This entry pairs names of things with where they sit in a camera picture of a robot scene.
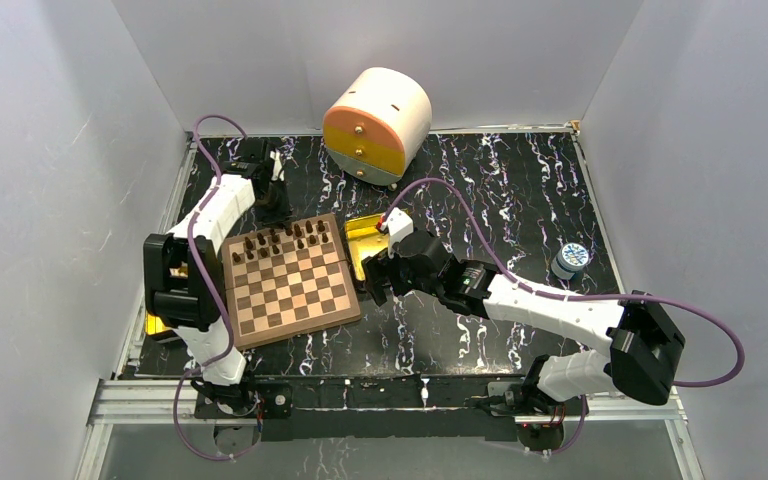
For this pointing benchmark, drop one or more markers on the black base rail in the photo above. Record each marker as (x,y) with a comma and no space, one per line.
(489,407)

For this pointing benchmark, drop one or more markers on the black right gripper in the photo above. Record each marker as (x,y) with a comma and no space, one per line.
(376,269)

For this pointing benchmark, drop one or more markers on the gold tin with dark pieces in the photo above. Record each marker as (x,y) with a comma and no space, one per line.
(363,240)

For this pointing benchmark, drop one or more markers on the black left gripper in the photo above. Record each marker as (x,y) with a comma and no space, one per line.
(281,216)

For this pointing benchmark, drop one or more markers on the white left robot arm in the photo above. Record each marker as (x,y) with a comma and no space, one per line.
(183,273)

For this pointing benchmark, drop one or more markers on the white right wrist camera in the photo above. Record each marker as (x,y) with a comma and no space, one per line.
(396,225)

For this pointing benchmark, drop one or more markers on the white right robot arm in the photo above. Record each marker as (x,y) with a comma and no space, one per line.
(632,347)

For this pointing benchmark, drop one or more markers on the wooden chess board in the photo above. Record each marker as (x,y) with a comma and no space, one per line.
(289,288)

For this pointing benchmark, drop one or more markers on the gold tin with light pieces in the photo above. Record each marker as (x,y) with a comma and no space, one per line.
(157,331)

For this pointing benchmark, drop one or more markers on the round pastel drawer cabinet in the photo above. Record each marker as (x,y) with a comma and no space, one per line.
(375,129)

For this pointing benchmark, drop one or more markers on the blue white round cap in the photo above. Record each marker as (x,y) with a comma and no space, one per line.
(571,259)

